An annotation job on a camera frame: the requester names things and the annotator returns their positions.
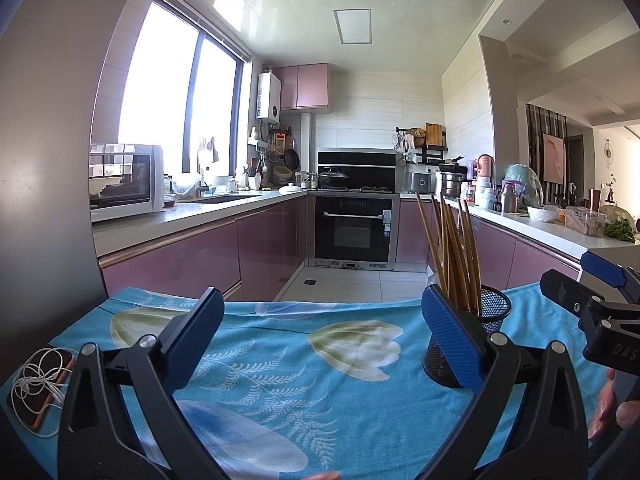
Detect grey refrigerator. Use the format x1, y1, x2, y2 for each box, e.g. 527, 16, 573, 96
0, 0, 161, 391

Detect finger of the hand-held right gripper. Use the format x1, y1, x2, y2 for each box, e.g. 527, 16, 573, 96
539, 269, 640, 333
580, 251, 640, 306

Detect person's right hand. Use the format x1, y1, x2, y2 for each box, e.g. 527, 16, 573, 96
587, 367, 640, 443

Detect bunch of wooden chopsticks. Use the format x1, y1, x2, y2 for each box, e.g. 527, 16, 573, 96
416, 191, 483, 318

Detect black mesh utensil holder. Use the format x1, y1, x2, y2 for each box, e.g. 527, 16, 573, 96
422, 285, 512, 388

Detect black wok with lid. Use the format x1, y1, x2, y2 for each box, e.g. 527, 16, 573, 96
318, 169, 350, 190

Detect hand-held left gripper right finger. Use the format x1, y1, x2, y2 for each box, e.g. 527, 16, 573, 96
421, 284, 590, 480

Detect black storage rack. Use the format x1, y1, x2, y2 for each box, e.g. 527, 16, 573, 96
395, 127, 449, 166

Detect ceiling light panel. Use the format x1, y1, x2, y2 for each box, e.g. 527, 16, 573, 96
333, 9, 373, 45

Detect black built-in oven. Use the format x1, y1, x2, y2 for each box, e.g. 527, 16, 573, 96
308, 194, 401, 271

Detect clear plastic food box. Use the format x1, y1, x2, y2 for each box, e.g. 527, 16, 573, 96
565, 207, 608, 237

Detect pink wall cabinet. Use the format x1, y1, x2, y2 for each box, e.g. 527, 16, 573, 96
274, 63, 331, 112

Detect green leafy vegetables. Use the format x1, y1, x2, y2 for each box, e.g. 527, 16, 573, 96
602, 217, 638, 243

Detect white water heater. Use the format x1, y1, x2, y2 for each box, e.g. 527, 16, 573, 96
256, 72, 282, 122

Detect framed wall picture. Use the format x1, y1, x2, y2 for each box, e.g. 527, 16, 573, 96
543, 134, 567, 183

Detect kitchen window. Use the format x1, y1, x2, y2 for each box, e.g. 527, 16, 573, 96
117, 0, 251, 176

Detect white earphones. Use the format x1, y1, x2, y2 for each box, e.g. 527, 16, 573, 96
11, 347, 81, 438

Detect blue floral tablecloth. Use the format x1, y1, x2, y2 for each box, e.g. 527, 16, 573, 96
0, 287, 616, 480

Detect white microwave oven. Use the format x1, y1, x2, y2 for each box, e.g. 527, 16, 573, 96
89, 144, 166, 223

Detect white exhaust duct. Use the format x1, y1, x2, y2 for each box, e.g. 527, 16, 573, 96
300, 112, 313, 181

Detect black range hood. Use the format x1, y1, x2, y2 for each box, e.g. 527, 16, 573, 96
317, 148, 398, 191

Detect steel steamer pot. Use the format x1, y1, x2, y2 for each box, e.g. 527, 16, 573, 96
436, 162, 468, 198

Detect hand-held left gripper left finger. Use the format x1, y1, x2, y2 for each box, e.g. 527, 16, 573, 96
56, 287, 228, 480

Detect pink base cabinets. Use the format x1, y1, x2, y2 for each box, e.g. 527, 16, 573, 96
397, 200, 591, 291
97, 195, 316, 303

